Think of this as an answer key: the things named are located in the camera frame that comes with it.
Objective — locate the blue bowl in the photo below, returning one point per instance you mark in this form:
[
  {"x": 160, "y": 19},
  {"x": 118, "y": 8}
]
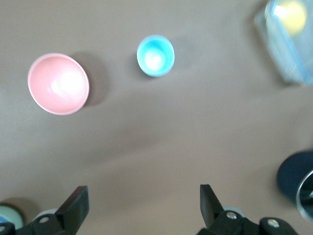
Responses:
[{"x": 2, "y": 219}]

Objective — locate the light blue cup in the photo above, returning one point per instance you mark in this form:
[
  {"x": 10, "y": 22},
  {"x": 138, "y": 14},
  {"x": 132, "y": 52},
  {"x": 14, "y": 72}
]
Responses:
[{"x": 155, "y": 56}]

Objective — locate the yellow lemon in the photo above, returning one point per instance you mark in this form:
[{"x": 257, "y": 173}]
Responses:
[{"x": 294, "y": 17}]

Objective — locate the pale green bowl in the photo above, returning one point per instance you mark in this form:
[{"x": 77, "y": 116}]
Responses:
[{"x": 14, "y": 215}]

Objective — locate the clear plastic lidded container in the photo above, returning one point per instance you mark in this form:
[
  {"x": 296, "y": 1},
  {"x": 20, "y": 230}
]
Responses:
[{"x": 281, "y": 56}]

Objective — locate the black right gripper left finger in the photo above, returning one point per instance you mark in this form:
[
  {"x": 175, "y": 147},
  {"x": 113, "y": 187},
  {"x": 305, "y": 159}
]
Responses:
[{"x": 71, "y": 215}]

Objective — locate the pink bowl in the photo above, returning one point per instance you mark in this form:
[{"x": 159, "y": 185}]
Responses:
[{"x": 58, "y": 84}]

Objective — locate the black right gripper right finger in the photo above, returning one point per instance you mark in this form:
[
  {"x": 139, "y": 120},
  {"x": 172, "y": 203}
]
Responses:
[{"x": 215, "y": 218}]

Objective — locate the brown table cloth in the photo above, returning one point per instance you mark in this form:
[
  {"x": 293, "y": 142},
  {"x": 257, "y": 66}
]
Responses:
[{"x": 156, "y": 137}]

